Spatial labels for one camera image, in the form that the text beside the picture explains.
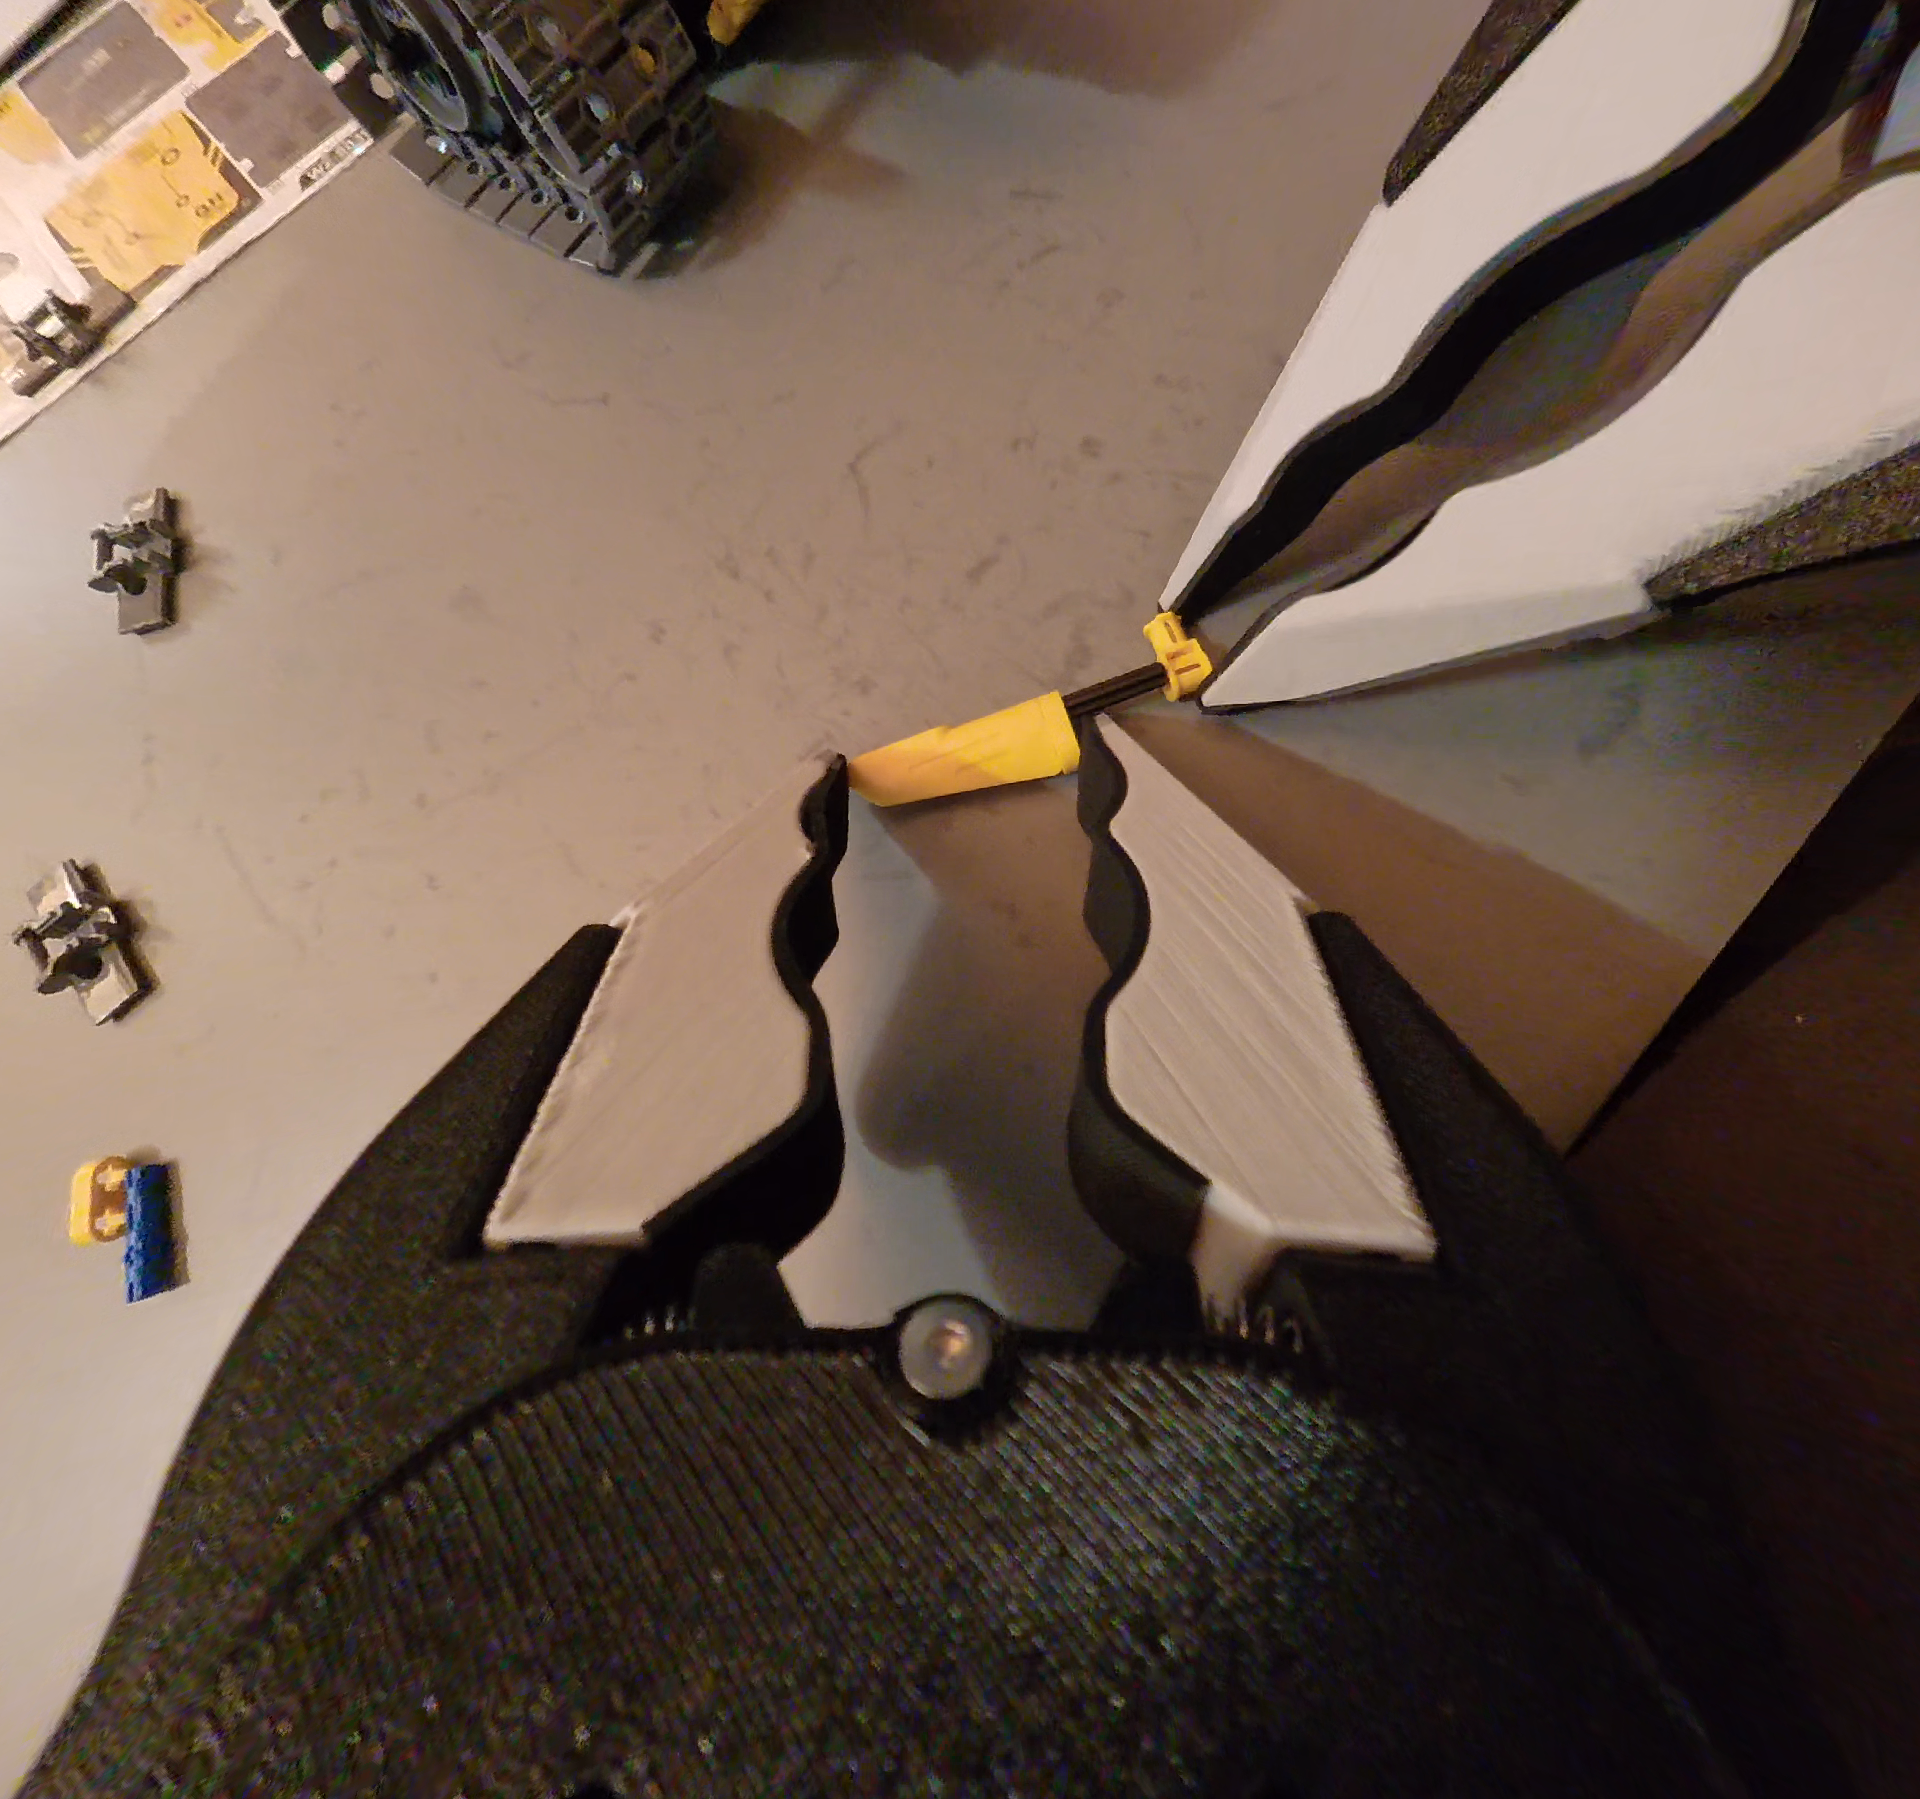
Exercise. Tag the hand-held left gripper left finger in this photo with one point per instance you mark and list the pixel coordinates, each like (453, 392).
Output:
(659, 1077)

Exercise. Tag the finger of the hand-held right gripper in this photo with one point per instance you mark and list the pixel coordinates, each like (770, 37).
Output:
(1501, 209)
(1651, 496)

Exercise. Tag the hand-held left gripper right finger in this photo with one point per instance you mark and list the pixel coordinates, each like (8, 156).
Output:
(1258, 1077)

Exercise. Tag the black toy axle pin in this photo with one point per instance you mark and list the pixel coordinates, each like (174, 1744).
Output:
(1117, 691)

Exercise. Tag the small yellow toy connector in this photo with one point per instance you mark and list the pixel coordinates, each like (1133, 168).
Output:
(1177, 661)

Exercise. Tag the yellow plastic toy piece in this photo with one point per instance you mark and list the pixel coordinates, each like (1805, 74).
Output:
(960, 763)

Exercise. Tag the black toy track link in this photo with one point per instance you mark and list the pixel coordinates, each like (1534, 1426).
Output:
(83, 944)
(136, 562)
(54, 344)

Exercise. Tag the small blue yellow toy piece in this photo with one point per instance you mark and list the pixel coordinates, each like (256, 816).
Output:
(153, 1230)

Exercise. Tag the person's brown shirt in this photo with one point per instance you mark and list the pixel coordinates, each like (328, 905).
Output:
(1785, 1303)

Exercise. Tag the yellow black tracked toy vehicle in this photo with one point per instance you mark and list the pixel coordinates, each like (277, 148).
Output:
(494, 62)

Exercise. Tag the instruction booklet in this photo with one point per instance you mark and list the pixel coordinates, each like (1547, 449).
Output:
(135, 132)

